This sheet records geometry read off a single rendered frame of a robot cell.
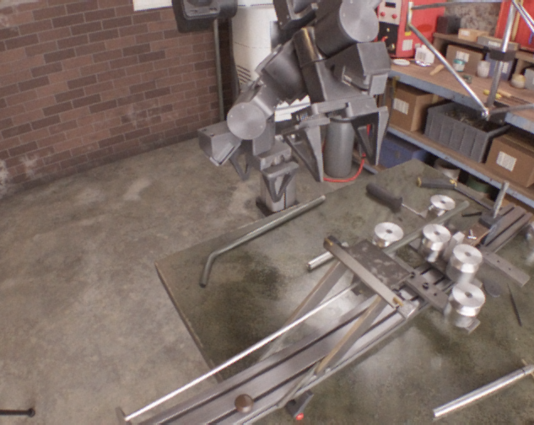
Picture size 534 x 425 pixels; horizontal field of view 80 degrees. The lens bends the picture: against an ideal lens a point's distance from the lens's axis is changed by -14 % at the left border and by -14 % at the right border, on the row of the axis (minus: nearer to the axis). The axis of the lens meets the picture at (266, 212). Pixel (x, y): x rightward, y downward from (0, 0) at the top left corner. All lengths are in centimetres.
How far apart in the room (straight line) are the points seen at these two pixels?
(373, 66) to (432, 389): 44
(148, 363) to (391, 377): 124
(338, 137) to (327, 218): 175
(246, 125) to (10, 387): 160
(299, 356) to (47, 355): 148
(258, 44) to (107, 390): 139
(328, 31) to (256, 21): 53
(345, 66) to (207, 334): 43
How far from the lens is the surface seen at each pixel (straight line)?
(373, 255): 48
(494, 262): 74
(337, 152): 257
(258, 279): 66
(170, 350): 166
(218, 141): 57
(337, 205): 84
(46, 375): 180
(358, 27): 45
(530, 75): 258
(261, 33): 97
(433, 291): 63
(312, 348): 54
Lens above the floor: 136
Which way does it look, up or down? 36 degrees down
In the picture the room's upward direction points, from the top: 1 degrees counter-clockwise
